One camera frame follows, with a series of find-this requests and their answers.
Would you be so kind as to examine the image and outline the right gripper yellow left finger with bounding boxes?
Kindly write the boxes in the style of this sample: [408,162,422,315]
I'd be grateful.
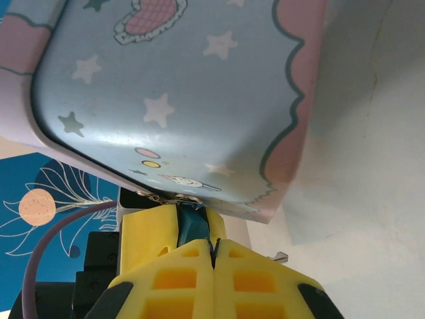
[84,238,216,319]

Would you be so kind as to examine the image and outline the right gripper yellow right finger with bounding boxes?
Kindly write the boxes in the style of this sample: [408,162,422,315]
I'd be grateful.
[213,237,336,319]

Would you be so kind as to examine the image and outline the teal padlock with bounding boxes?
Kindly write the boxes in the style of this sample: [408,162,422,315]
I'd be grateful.
[177,203,211,249]

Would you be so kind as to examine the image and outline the pastel blue cartoon tin box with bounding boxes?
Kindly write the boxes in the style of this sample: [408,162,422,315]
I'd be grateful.
[0,0,328,224]

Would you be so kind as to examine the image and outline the silver box latch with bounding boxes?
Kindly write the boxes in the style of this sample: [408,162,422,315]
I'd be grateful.
[134,189,204,211]

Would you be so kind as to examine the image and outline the blue panel circle leaf print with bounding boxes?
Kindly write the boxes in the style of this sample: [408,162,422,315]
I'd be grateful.
[0,153,122,284]

